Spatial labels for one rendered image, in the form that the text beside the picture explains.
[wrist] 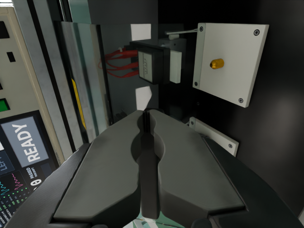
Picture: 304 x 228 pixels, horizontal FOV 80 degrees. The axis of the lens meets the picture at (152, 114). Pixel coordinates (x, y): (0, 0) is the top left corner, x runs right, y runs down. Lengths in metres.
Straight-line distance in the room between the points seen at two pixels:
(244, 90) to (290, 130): 0.10
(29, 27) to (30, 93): 0.12
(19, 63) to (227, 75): 0.39
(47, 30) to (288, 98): 0.41
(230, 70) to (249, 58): 0.04
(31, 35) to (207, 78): 0.35
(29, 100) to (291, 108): 0.46
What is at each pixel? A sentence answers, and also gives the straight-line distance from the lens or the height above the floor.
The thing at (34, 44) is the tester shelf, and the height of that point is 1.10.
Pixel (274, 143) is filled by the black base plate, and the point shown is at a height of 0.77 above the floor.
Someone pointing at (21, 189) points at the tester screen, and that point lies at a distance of 0.51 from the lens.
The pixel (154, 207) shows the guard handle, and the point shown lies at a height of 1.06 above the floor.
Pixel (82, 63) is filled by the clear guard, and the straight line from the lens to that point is 0.23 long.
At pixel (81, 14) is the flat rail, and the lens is 0.36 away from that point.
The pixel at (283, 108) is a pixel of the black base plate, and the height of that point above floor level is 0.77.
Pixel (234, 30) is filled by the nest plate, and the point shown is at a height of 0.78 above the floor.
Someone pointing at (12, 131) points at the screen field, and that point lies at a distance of 0.43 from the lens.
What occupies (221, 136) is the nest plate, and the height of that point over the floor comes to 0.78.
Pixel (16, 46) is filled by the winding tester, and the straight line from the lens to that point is 0.38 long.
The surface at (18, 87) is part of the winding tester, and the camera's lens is 0.40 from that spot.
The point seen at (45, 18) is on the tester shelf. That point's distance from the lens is 0.35.
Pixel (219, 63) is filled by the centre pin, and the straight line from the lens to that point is 0.41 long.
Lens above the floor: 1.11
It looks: 28 degrees down
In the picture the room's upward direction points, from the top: 108 degrees counter-clockwise
